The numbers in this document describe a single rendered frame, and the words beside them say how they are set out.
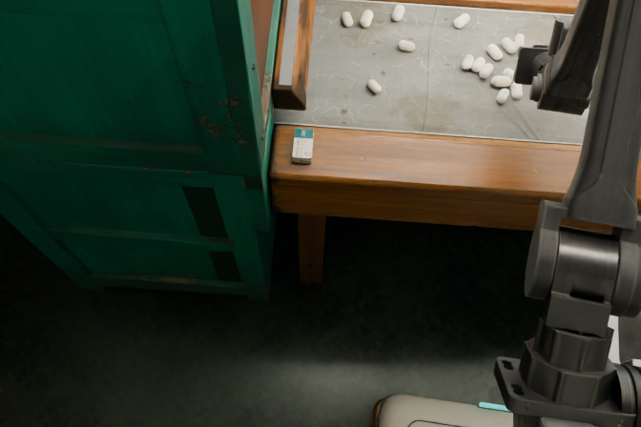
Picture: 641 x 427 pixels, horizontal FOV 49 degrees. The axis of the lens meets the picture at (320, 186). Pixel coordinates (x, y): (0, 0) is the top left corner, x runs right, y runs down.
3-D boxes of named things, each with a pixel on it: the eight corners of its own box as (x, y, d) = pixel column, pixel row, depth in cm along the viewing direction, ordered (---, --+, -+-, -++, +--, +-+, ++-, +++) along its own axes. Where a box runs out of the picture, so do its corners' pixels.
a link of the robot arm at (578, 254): (542, 340, 66) (600, 353, 65) (564, 238, 64) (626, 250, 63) (534, 305, 75) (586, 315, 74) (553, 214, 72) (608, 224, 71)
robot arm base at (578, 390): (507, 412, 65) (635, 432, 65) (524, 334, 64) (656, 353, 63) (491, 368, 74) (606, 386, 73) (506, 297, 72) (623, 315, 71)
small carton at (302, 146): (311, 163, 125) (311, 158, 123) (292, 162, 125) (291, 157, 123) (314, 133, 127) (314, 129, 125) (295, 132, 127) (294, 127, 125)
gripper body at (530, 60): (518, 44, 121) (528, 55, 114) (576, 48, 121) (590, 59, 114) (511, 80, 124) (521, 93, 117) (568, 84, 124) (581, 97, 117)
